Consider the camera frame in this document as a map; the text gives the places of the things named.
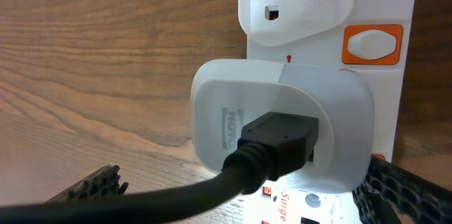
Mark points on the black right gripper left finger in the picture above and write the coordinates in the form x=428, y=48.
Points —
x=99, y=184

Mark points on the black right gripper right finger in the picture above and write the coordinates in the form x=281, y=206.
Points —
x=388, y=190

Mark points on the white power strip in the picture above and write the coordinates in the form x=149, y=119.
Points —
x=350, y=56

